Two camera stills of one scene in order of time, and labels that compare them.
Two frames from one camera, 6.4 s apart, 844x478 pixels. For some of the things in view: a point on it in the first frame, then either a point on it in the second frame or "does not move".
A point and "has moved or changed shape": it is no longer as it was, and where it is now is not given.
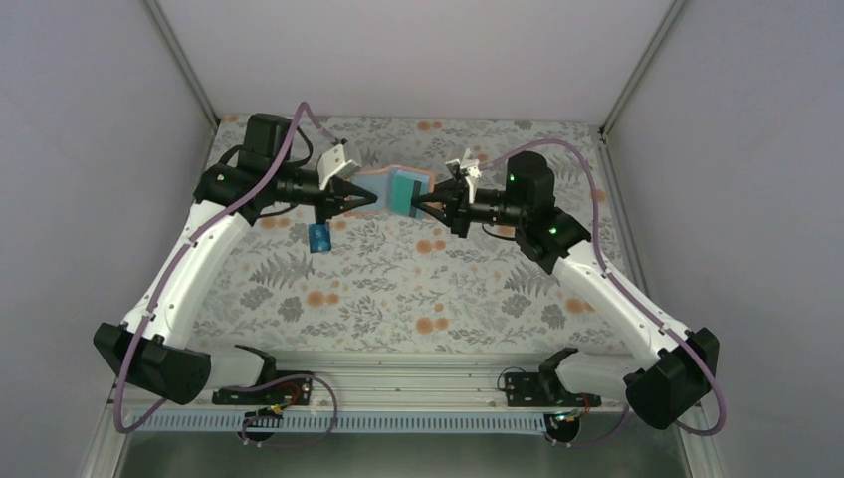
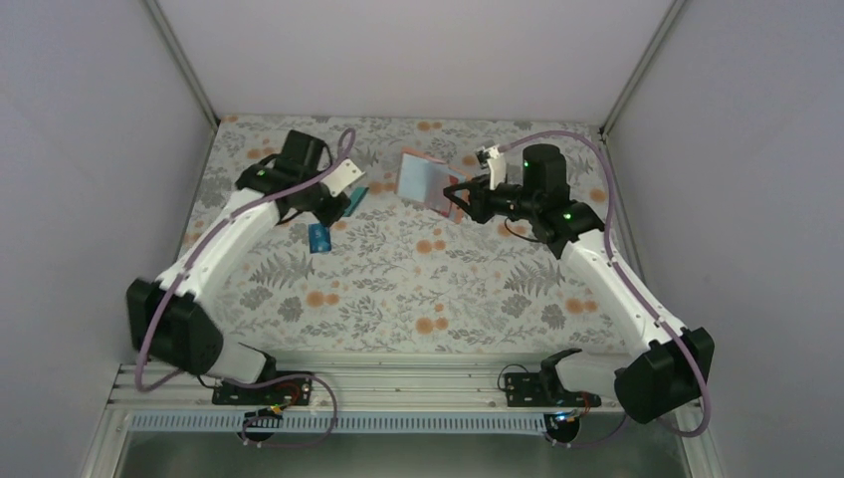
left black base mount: x=271 y=388 does not move
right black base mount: x=545 y=389 does not move
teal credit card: x=401 y=194 has moved or changed shape
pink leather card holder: x=395 y=187 has moved or changed shape
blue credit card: x=319 y=237 does not move
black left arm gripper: x=333 y=196 does not move
